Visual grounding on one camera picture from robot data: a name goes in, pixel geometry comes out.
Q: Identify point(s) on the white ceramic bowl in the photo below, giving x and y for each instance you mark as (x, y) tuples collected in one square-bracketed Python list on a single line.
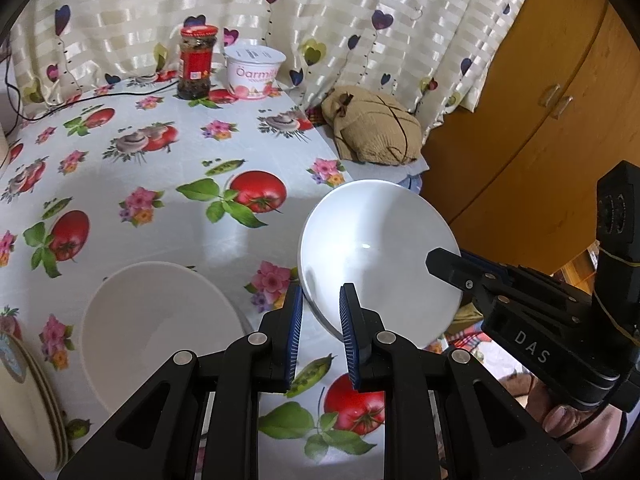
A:
[(155, 330)]

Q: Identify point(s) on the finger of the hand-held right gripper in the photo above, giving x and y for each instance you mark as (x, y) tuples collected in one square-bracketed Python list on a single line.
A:
[(455, 270), (530, 282)]

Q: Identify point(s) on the floral tomato print tablecloth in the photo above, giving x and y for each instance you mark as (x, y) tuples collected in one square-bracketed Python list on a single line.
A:
[(165, 170)]

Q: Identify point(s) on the white plate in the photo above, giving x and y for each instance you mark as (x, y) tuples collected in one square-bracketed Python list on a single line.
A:
[(370, 240)]

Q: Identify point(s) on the brown cloth bag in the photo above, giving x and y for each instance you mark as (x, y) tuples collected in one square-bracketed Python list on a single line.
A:
[(370, 125)]

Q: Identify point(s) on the beige plate with blue logo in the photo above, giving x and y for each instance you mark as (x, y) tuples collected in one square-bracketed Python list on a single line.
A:
[(20, 410), (62, 435)]

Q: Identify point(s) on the red-lidded glass jar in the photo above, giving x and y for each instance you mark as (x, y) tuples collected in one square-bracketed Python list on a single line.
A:
[(196, 60)]

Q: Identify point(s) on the red plaid cloth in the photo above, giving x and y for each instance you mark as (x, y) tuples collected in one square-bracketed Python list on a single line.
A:
[(462, 332)]

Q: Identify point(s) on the white yogurt tub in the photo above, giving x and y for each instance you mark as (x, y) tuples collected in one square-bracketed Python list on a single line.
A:
[(252, 77)]

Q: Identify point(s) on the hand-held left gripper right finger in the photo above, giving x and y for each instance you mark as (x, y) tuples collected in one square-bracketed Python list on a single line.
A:
[(350, 342)]

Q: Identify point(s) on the person's right hand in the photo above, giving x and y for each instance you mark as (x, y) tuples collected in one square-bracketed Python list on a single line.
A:
[(560, 420)]

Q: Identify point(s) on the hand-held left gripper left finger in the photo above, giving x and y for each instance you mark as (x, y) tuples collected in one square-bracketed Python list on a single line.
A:
[(295, 342)]

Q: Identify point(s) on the cream curtain with heart print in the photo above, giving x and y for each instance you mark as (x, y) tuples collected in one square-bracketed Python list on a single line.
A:
[(150, 15)]

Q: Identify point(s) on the wooden cabinet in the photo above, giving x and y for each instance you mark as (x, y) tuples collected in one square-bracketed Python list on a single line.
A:
[(540, 110)]

